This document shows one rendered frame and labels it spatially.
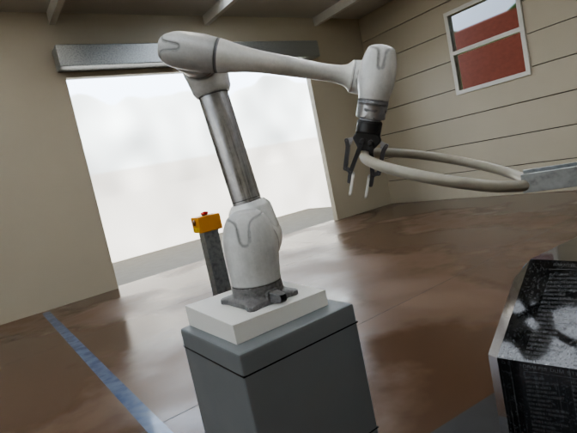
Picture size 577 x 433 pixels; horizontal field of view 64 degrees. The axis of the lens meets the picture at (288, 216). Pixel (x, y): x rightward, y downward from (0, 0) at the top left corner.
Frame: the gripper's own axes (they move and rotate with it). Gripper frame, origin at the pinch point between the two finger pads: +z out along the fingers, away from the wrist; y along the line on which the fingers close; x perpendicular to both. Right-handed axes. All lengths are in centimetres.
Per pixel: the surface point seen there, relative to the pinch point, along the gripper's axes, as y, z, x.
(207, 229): -76, 47, 61
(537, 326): 56, 29, -11
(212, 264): -71, 64, 60
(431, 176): 19.0, -10.1, -23.9
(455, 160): 28.5, -9.6, 20.9
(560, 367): 60, 34, -22
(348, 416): 9, 63, -26
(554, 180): 49, -12, -13
